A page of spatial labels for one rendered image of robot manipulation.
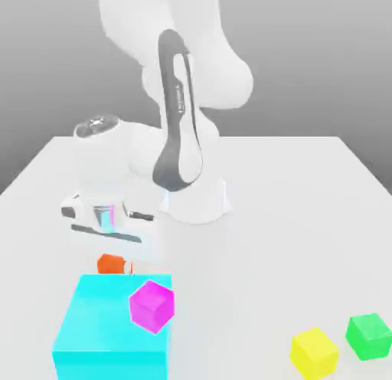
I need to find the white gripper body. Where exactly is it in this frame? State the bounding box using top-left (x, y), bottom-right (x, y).
top-left (69, 219), bottom-right (161, 262)

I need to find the small orange cube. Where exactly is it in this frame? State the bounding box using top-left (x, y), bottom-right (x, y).
top-left (96, 253), bottom-right (135, 276)

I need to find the small magenta cube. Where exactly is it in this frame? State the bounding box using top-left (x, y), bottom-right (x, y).
top-left (128, 280), bottom-right (176, 336)

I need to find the small yellow cube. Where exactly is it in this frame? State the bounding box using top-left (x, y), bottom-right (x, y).
top-left (289, 326), bottom-right (341, 380)

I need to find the small green cube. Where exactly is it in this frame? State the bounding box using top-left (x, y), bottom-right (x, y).
top-left (345, 313), bottom-right (392, 362)

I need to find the large cyan box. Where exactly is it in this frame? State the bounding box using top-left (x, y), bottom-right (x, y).
top-left (51, 274), bottom-right (173, 380)

